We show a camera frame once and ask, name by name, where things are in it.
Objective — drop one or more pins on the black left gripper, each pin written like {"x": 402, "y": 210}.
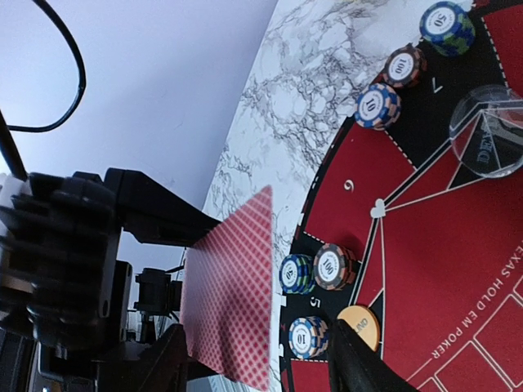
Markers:
{"x": 62, "y": 284}

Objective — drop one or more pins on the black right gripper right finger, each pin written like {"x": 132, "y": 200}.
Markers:
{"x": 354, "y": 367}

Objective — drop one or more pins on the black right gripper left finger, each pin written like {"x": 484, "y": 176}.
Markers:
{"x": 162, "y": 366}

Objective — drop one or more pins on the orange round blind button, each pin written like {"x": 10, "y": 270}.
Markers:
{"x": 364, "y": 322}

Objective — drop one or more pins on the white blue chip pile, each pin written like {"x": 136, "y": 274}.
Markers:
{"x": 308, "y": 337}
{"x": 377, "y": 107}

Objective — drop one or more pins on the red playing card deck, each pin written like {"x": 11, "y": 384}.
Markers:
{"x": 227, "y": 295}

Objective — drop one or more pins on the small orange black chip pile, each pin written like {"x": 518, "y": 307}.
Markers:
{"x": 334, "y": 267}

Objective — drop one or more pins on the clear round dealer button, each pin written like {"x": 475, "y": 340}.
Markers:
{"x": 486, "y": 132}

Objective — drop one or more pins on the blue green chip stack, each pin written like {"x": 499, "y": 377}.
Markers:
{"x": 404, "y": 67}

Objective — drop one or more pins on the single blue green chip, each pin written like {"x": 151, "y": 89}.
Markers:
{"x": 448, "y": 28}

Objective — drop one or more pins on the round red black poker mat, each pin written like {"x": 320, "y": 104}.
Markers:
{"x": 438, "y": 248}

